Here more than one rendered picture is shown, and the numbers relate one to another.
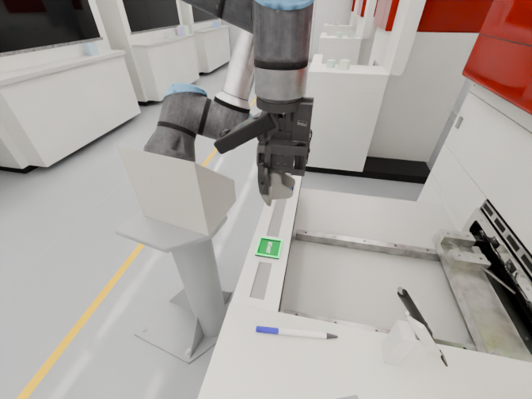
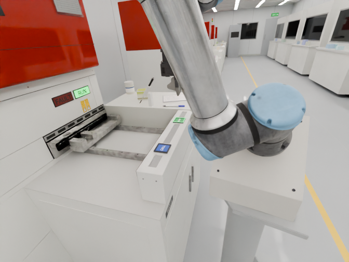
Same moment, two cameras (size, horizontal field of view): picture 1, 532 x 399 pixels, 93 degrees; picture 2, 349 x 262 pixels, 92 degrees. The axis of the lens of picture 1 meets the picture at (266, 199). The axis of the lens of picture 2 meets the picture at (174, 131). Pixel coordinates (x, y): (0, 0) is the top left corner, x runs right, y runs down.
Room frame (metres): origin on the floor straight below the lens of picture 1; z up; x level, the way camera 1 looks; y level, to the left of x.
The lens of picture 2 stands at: (1.19, 0.05, 1.34)
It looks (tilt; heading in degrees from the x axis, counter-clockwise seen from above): 29 degrees down; 186
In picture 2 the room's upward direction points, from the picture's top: 4 degrees counter-clockwise
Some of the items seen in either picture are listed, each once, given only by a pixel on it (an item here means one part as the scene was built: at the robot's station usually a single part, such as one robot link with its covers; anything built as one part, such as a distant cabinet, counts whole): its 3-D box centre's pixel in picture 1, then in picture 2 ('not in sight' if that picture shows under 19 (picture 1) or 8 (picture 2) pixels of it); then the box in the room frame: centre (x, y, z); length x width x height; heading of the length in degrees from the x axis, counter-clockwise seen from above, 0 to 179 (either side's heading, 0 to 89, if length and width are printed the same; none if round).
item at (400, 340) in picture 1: (414, 338); (147, 95); (0.16, -0.22, 1.03); 0.06 x 0.04 x 0.13; 78
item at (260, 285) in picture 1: (277, 231); (173, 145); (0.52, -0.03, 0.89); 0.55 x 0.09 x 0.14; 168
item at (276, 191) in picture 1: (277, 191); not in sight; (0.38, -0.02, 1.14); 0.06 x 0.03 x 0.09; 78
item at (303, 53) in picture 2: not in sight; (319, 40); (-5.48, 4.35, 1.00); 1.80 x 1.08 x 2.00; 168
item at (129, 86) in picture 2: not in sight; (129, 87); (-0.15, -0.44, 1.01); 0.07 x 0.07 x 0.10
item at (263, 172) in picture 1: (264, 171); not in sight; (0.38, 0.00, 1.19); 0.05 x 0.02 x 0.09; 168
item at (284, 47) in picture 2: not in sight; (296, 39); (-7.64, 4.80, 1.00); 1.80 x 1.08 x 2.00; 168
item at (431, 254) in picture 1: (378, 246); (115, 153); (0.51, -0.34, 0.84); 0.50 x 0.02 x 0.03; 78
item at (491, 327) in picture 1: (474, 293); (99, 132); (0.34, -0.50, 0.87); 0.36 x 0.08 x 0.03; 168
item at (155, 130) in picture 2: (395, 338); (138, 129); (0.25, -0.29, 0.84); 0.50 x 0.02 x 0.03; 78
